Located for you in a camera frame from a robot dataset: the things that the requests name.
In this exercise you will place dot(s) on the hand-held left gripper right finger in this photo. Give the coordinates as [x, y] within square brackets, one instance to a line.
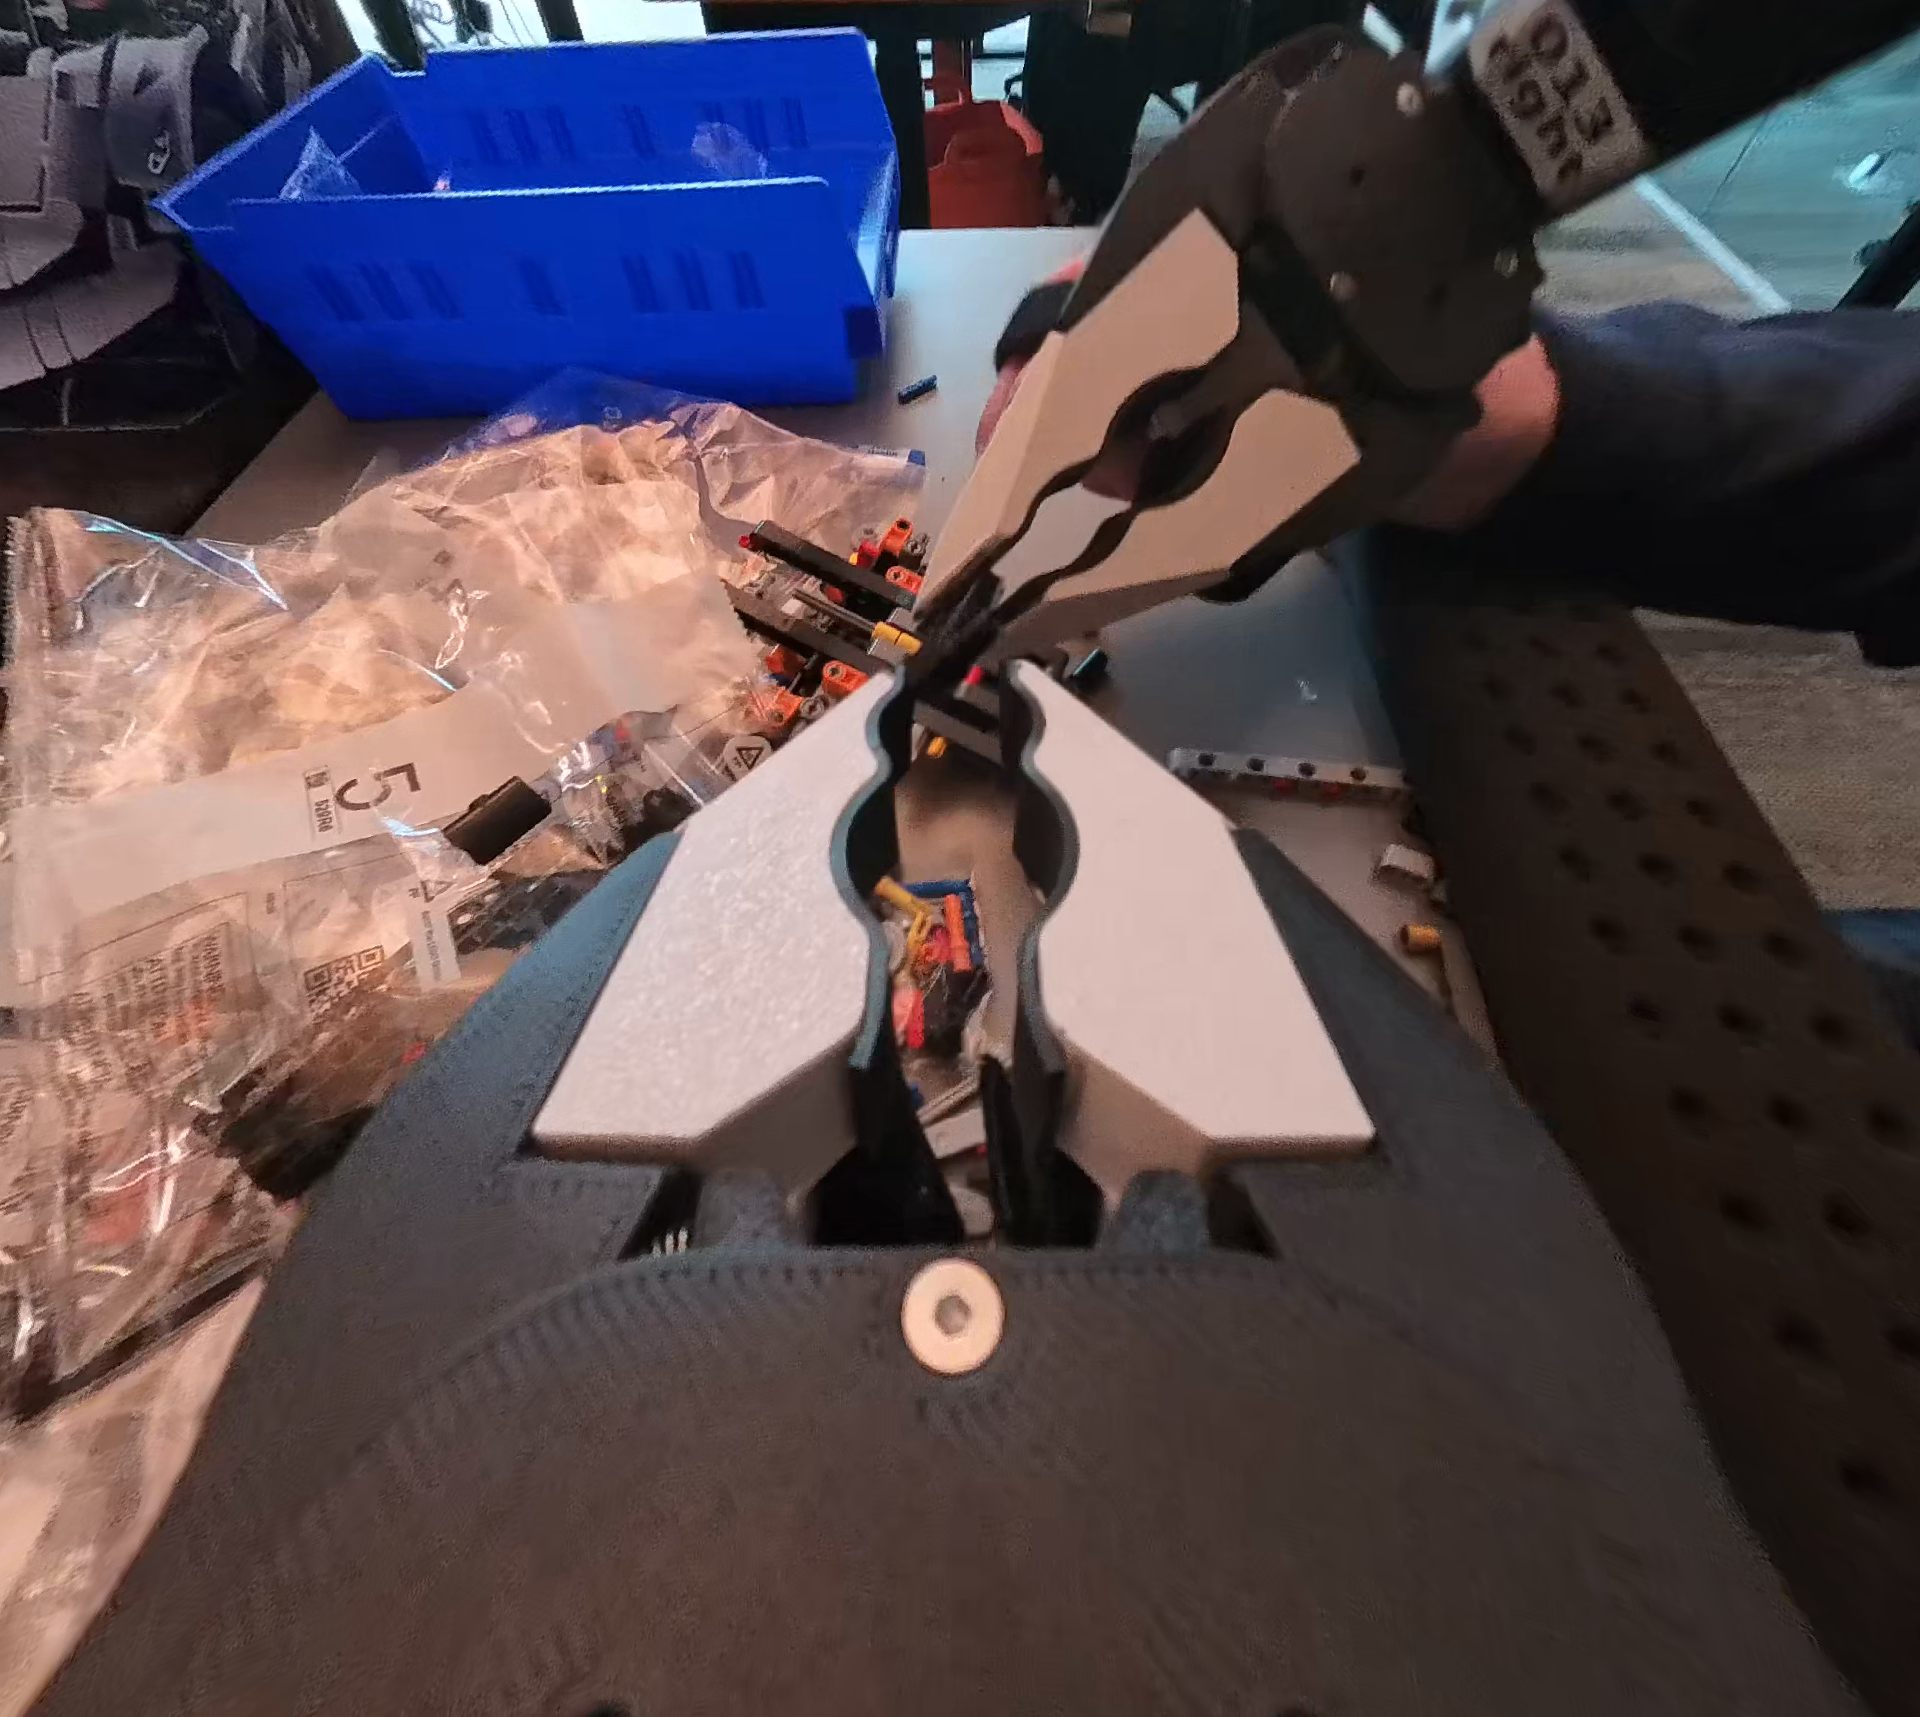
[1185, 997]

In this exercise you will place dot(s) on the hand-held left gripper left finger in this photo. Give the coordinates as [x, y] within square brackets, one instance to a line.
[720, 997]

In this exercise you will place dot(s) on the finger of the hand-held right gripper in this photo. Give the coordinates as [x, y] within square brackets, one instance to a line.
[1111, 337]
[1245, 486]

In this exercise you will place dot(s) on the pile of small toy pieces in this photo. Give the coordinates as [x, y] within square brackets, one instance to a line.
[938, 944]

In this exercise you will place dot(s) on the black toy assembly orange connectors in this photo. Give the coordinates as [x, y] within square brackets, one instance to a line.
[803, 554]

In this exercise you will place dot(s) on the person's right forearm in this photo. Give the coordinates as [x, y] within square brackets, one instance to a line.
[1724, 473]

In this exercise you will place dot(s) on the large dark toy set box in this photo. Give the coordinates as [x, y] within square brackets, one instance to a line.
[134, 22]

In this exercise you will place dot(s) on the person's right hand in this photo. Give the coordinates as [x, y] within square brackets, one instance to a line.
[1500, 456]

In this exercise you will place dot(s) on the long white toy beam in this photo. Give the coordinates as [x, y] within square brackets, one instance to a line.
[1291, 773]

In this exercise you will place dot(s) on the white toy clip piece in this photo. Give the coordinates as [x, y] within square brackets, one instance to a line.
[1402, 865]

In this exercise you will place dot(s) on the black chunky toy connector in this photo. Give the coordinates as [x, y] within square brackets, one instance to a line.
[495, 817]

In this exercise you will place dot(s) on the black perforated pad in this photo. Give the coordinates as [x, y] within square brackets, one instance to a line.
[1650, 922]

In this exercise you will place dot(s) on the crumpled empty clear bag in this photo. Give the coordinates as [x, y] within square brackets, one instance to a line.
[645, 473]

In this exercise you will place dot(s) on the blue plastic bin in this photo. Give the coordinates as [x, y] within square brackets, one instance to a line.
[631, 104]
[525, 306]

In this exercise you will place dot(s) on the clear bag with printed warnings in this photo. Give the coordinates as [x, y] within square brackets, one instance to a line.
[151, 983]

